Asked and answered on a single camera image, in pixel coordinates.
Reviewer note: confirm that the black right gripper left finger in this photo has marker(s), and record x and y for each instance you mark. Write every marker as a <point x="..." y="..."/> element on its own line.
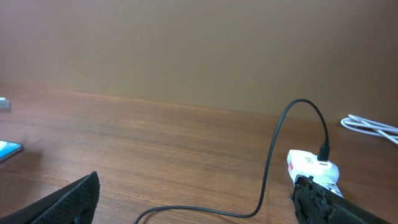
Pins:
<point x="74" y="204"/>

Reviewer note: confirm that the white power strip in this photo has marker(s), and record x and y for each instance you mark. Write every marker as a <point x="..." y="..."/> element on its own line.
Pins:
<point x="333" y="188"/>

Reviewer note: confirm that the white USB charger plug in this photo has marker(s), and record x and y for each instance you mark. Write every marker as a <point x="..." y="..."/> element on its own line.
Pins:
<point x="305" y="163"/>

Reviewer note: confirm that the blue screen Galaxy smartphone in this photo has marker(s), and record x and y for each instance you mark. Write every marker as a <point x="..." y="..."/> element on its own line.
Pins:
<point x="8" y="149"/>

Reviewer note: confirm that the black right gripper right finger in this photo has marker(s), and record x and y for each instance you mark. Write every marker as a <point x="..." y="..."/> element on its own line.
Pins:
<point x="315" y="204"/>

